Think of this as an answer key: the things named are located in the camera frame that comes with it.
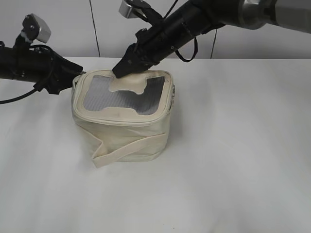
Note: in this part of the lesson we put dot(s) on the cream canvas zipper bag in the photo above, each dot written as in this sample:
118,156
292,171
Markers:
123,119

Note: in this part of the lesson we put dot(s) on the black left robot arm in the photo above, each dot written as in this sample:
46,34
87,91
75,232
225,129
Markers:
40,65

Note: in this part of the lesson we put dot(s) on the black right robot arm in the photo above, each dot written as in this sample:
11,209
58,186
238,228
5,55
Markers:
169,33

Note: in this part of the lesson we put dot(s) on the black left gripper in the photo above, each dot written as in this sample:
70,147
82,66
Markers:
60,75

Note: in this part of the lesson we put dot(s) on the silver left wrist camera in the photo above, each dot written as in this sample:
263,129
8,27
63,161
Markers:
35,28

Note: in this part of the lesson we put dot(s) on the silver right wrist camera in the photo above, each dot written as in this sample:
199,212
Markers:
128,11

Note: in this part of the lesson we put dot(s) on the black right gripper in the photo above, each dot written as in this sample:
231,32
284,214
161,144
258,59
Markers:
152,46

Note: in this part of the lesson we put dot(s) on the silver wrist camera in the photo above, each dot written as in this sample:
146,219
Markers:
35,28
128,11

